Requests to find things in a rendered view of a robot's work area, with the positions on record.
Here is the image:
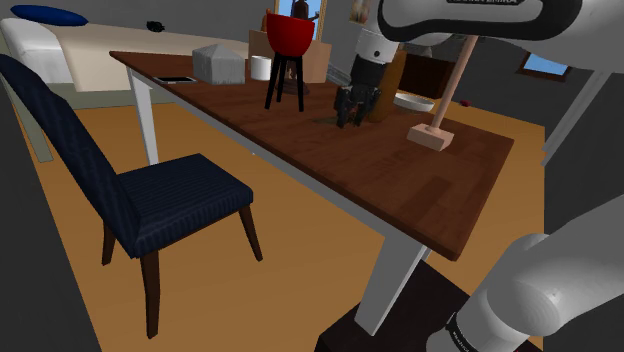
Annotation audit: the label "dark brown cabinet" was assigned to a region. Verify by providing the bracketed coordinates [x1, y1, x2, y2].
[398, 51, 457, 102]

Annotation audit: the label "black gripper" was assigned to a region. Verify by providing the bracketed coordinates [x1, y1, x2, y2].
[333, 53, 389, 130]

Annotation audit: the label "wooden mallet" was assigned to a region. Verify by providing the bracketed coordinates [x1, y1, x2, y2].
[406, 34, 482, 153]

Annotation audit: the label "white post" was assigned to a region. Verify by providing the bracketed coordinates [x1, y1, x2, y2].
[539, 69, 613, 168]

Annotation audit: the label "white cup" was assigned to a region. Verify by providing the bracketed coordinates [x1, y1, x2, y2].
[249, 54, 273, 82]

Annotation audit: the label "black phone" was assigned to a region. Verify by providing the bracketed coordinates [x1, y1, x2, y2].
[153, 75, 198, 86]

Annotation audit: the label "small wall picture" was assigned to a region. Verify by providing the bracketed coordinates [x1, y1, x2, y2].
[348, 0, 375, 25]

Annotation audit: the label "dark robot stand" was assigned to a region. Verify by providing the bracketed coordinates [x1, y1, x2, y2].
[314, 260, 543, 352]

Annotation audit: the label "gold framed window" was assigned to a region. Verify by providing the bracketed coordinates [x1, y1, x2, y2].
[273, 0, 328, 43]

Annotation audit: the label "brown wooden table white legs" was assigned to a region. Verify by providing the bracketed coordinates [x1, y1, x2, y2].
[108, 48, 516, 338]

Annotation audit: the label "brown wooden figure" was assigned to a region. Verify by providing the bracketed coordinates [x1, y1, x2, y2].
[275, 0, 321, 97]

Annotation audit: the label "beige cabinet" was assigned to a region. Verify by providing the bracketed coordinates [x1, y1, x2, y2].
[247, 29, 333, 85]

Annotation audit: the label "dark blue upholstered chair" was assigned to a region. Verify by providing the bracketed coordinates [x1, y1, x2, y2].
[0, 53, 265, 340]

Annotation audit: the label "white bowl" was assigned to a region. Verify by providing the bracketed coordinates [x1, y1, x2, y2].
[393, 91, 437, 115]

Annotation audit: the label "blue pillow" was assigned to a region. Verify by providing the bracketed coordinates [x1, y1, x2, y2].
[10, 4, 90, 28]

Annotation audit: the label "brown framed window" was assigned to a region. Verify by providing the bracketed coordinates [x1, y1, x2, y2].
[516, 51, 574, 82]

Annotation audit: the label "white and beige bed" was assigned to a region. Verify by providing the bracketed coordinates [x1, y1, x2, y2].
[0, 17, 255, 95]

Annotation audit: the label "red bowl on black legs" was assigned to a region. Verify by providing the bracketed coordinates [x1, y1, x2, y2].
[264, 12, 317, 114]

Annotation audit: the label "grey house-shaped box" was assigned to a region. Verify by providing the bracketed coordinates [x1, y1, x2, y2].
[191, 43, 247, 87]

